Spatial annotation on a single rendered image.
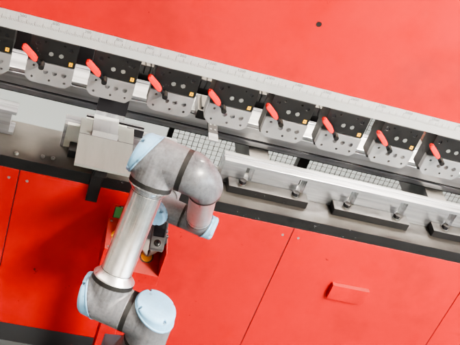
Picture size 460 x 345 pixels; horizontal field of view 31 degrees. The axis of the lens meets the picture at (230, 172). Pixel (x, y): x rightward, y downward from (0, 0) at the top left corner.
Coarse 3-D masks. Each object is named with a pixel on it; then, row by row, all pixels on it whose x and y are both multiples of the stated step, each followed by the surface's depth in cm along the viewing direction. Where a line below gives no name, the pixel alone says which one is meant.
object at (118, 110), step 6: (102, 102) 280; (108, 102) 280; (114, 102) 280; (120, 102) 280; (102, 108) 281; (108, 108) 281; (114, 108) 281; (120, 108) 281; (126, 108) 282; (102, 114) 284; (108, 114) 284; (114, 114) 284; (120, 114) 283
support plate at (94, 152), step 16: (80, 128) 276; (128, 128) 285; (80, 144) 269; (96, 144) 272; (112, 144) 275; (128, 144) 277; (80, 160) 263; (96, 160) 265; (112, 160) 268; (128, 160) 270; (128, 176) 265
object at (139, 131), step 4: (88, 116) 285; (92, 116) 285; (120, 124) 287; (124, 124) 287; (128, 124) 287; (132, 124) 288; (132, 128) 286; (136, 128) 287; (140, 128) 288; (136, 132) 287; (140, 132) 287; (136, 136) 288; (140, 136) 288
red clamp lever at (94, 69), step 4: (88, 60) 263; (88, 64) 263; (92, 64) 263; (92, 68) 264; (96, 68) 264; (92, 72) 265; (96, 72) 265; (100, 72) 266; (100, 76) 266; (104, 76) 268; (104, 80) 266; (104, 84) 267
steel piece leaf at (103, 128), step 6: (96, 120) 282; (102, 120) 284; (108, 120) 285; (96, 126) 280; (102, 126) 281; (108, 126) 282; (114, 126) 283; (96, 132) 275; (102, 132) 275; (108, 132) 279; (114, 132) 280; (108, 138) 276; (114, 138) 277
